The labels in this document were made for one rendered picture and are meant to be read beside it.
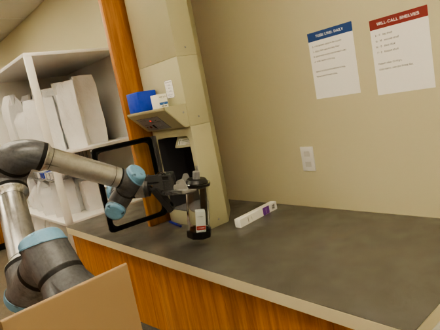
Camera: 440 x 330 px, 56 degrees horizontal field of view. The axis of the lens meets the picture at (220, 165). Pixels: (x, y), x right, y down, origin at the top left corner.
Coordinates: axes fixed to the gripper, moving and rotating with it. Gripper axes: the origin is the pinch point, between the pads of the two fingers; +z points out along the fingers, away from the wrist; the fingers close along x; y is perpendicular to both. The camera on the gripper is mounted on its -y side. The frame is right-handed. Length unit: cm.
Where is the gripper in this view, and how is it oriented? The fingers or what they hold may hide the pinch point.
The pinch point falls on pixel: (196, 188)
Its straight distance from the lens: 165.7
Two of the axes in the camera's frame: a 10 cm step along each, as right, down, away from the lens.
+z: 9.9, -1.0, -0.7
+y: -1.2, -9.7, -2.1
